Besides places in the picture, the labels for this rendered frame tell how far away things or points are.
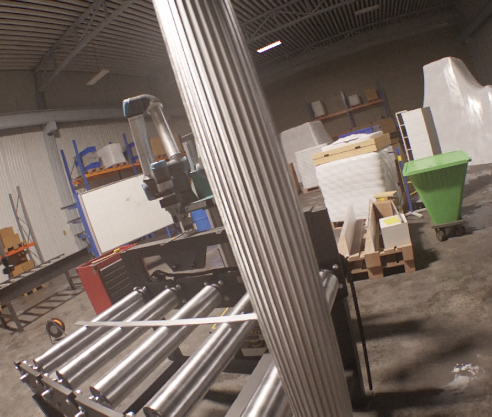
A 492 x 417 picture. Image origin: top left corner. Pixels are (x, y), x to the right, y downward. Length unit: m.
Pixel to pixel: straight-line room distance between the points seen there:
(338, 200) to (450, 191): 2.01
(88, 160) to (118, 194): 6.23
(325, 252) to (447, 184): 2.30
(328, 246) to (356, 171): 3.22
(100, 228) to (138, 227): 0.80
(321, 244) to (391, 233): 1.71
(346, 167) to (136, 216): 4.05
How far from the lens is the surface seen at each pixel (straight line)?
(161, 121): 1.98
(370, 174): 4.39
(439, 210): 3.51
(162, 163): 1.67
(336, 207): 4.81
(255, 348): 2.34
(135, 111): 2.09
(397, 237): 2.96
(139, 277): 1.96
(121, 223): 6.09
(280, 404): 0.74
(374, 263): 3.00
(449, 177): 3.35
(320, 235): 1.28
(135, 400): 2.00
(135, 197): 6.21
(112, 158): 12.83
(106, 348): 1.42
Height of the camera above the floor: 1.42
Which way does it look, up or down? 8 degrees down
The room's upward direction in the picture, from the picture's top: 18 degrees counter-clockwise
